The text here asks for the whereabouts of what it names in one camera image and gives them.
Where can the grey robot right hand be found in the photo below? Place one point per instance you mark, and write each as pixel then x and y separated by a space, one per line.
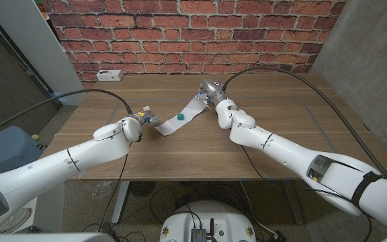
pixel 213 90

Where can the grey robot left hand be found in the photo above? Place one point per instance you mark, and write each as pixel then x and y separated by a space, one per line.
pixel 148 118

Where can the white cloth strip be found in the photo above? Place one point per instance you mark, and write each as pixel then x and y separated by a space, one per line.
pixel 190 111

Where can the small teal block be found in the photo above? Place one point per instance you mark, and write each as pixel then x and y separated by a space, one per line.
pixel 180 116

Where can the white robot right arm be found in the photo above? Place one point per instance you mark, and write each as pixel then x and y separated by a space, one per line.
pixel 281 148

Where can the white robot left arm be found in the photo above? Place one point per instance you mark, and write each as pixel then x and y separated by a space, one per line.
pixel 62 164

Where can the yellow green tennis ball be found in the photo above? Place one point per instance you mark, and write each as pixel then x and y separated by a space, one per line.
pixel 35 137

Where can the white power strip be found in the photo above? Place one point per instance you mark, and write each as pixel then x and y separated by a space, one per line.
pixel 109 75

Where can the red brick printed backdrop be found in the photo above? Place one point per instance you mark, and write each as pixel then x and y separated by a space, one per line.
pixel 193 33

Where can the black round fan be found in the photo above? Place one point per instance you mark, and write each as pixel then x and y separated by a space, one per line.
pixel 141 189

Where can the white table leg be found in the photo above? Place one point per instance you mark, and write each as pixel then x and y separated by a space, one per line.
pixel 120 201

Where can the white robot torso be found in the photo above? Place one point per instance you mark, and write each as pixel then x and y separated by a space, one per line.
pixel 207 215

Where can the grey electronics box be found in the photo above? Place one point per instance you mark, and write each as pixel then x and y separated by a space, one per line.
pixel 198 235

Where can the grey table leg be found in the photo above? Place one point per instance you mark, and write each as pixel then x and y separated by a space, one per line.
pixel 296 208

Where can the dark grey door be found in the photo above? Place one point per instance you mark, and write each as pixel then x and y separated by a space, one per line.
pixel 5 87

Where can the blue grey storage bin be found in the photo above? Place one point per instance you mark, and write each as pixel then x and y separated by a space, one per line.
pixel 5 151

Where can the white wall panel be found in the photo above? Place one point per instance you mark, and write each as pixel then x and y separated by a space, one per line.
pixel 29 40

